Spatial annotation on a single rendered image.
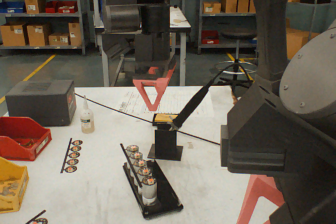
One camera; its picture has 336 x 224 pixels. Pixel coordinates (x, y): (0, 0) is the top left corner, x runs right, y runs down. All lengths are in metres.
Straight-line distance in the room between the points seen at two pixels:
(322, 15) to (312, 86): 5.48
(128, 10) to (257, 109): 0.43
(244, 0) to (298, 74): 4.59
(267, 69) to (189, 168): 0.29
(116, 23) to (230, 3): 4.20
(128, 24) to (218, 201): 0.36
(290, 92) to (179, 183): 0.47
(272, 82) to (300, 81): 0.58
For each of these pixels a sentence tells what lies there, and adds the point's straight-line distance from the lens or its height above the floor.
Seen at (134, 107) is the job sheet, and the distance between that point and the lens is 0.99.
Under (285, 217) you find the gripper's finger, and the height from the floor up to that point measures 0.97.
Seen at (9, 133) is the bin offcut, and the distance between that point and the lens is 0.89.
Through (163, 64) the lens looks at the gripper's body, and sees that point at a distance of 0.61.
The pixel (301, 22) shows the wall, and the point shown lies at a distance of 5.56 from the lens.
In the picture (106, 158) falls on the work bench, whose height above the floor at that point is 0.75.
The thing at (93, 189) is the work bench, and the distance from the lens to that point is 0.65.
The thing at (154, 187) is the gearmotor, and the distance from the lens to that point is 0.55.
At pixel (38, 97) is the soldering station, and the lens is 0.88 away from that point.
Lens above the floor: 1.14
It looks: 22 degrees down
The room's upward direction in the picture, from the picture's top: straight up
